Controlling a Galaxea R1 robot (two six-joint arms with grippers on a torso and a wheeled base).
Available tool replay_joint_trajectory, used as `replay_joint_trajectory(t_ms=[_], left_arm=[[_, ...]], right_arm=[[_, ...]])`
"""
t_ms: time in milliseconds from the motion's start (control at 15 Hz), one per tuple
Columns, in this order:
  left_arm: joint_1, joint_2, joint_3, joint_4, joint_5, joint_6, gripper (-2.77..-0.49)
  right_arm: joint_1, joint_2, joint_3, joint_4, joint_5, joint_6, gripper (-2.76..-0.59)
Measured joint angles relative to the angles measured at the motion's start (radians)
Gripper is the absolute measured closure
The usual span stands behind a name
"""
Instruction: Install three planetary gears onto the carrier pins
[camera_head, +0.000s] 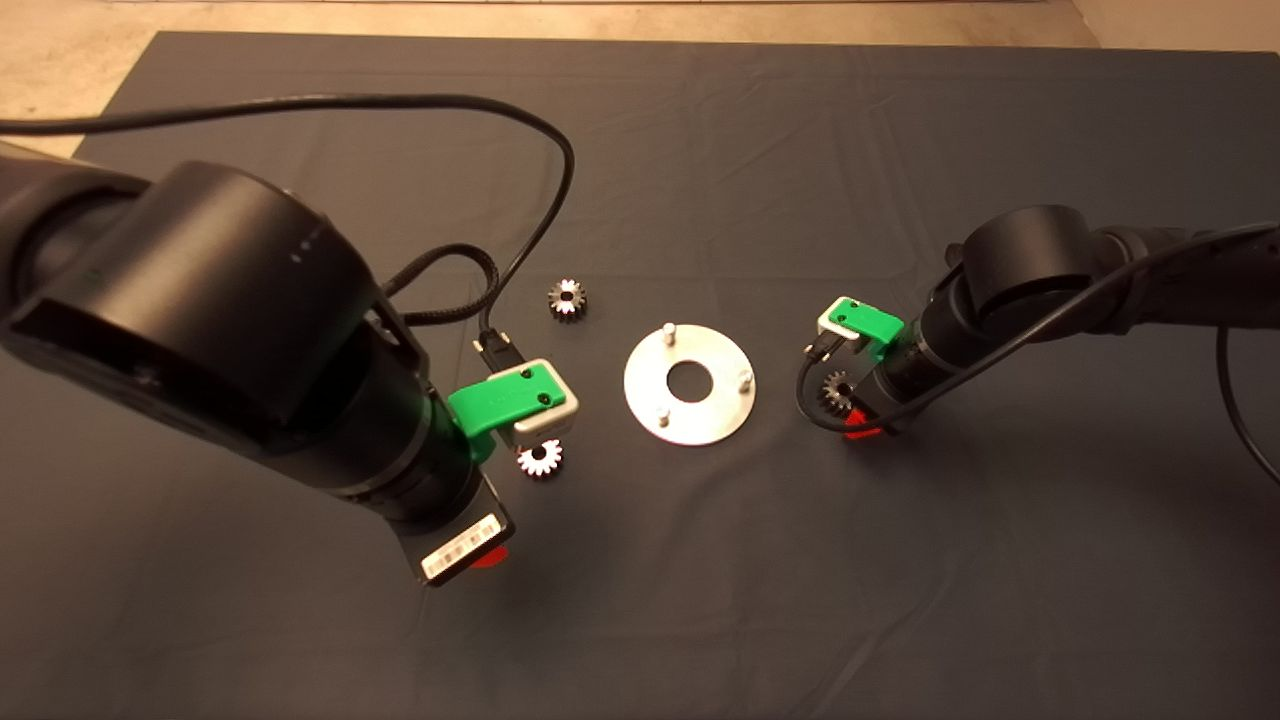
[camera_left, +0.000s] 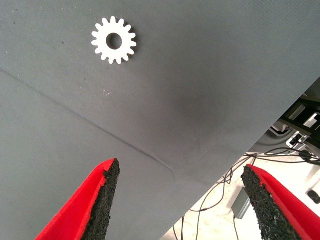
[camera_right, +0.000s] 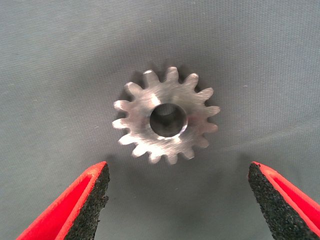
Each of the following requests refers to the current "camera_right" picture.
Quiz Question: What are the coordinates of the small steel planetary gear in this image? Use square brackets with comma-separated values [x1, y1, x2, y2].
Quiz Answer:
[111, 66, 221, 166]

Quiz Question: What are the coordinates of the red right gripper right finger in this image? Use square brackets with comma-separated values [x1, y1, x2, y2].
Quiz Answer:
[247, 161, 320, 240]

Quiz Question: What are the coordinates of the dark grey table cloth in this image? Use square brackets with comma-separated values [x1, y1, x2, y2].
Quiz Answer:
[0, 0, 320, 240]

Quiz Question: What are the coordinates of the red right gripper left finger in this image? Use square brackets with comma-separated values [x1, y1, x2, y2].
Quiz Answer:
[14, 161, 111, 240]

